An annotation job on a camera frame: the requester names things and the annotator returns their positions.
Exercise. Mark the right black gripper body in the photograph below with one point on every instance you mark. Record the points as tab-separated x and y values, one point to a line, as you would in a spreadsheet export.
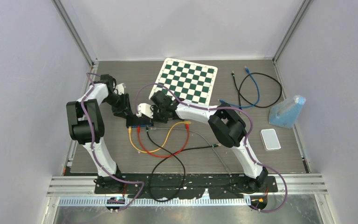
158	115

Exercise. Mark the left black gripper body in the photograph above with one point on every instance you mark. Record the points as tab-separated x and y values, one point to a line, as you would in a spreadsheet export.
120	103

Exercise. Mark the black network switch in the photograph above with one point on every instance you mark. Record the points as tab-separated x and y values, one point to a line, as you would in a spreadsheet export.
134	121

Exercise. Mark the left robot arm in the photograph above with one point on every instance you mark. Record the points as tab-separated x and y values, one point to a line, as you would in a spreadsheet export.
86	126

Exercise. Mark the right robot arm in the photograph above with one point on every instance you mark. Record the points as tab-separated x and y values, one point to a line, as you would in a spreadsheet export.
228	127

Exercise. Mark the green white chessboard mat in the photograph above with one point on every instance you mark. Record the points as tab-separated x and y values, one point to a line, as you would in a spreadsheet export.
187	80

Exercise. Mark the white router box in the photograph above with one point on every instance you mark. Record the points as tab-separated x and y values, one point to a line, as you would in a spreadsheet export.
270	139

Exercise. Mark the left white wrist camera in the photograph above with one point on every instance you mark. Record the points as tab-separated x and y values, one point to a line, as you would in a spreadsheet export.
120	89

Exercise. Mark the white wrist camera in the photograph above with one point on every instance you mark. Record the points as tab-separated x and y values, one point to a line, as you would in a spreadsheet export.
120	89
144	109

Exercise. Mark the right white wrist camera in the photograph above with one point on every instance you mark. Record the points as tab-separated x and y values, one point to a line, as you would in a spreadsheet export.
144	109

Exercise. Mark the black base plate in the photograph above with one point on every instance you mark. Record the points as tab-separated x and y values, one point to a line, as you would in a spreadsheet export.
164	186

